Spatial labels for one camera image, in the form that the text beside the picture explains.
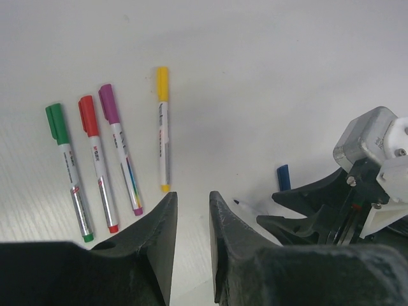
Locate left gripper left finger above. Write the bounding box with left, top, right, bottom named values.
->
left=1, top=192, right=178, bottom=305

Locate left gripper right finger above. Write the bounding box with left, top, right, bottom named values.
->
left=209, top=191, right=407, bottom=305

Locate yellow marker pen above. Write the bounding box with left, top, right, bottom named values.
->
left=156, top=66, right=171, bottom=193

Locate purple marker pen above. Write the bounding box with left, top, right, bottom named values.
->
left=98, top=84, right=144, bottom=217

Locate red pen cap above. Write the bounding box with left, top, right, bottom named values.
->
left=78, top=95, right=99, bottom=137

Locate red marker pen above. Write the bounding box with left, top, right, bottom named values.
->
left=78, top=94, right=120, bottom=234

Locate purple pen cap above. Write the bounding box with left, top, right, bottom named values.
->
left=98, top=84, right=120, bottom=124

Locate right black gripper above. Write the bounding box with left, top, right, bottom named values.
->
left=256, top=157, right=407, bottom=245

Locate blue pen cap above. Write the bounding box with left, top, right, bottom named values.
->
left=277, top=164, right=291, bottom=191

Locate yellow pen cap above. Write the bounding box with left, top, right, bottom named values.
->
left=156, top=66, right=169, bottom=102

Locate green pen cap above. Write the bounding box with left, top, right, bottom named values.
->
left=45, top=103, right=70, bottom=145

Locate blue marker pen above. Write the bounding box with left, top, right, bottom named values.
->
left=233, top=198, right=269, bottom=216

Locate green marker pen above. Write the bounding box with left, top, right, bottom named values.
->
left=45, top=103, right=95, bottom=244

